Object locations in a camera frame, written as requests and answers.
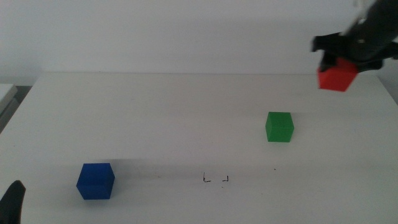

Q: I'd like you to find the red cube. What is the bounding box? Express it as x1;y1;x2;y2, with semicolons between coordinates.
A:
317;58;359;93

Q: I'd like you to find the blue cube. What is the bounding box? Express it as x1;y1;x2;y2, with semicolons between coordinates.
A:
76;162;116;200

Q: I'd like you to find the green cube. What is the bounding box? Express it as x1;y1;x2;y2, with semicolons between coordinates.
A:
265;111;295;143

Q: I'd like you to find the white cabinet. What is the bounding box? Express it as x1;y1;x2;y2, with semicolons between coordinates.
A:
0;83;19;133

